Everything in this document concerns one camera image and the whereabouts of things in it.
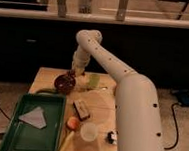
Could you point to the green cucumber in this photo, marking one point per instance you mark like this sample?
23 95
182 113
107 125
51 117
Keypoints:
45 90

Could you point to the orange ball brush head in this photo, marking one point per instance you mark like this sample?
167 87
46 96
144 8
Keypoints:
73 123

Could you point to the wooden shelf rail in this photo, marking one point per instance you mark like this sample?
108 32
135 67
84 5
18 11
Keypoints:
135 21

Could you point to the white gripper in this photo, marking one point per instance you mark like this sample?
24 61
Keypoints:
77 71

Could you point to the brown chalkboard eraser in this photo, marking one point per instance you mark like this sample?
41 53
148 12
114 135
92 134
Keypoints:
81 110

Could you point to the purple bowl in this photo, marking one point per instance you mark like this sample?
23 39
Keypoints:
64 84

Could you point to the dark purple grapes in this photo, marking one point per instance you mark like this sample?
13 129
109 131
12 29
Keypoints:
71 74

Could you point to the clear plastic cup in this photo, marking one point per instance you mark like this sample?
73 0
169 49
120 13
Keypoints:
89 132

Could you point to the green plastic tray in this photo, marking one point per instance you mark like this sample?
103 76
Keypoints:
20 136

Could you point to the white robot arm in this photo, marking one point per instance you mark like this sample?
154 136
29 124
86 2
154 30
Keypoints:
138 121

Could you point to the yellow brush handle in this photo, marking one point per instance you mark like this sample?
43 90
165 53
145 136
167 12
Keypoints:
66 141

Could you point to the small black white toy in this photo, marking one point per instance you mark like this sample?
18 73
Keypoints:
112 137

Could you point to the green plastic cup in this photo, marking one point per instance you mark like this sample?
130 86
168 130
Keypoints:
93 81

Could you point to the blue black floor device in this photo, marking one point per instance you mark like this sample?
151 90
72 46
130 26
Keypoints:
182 96

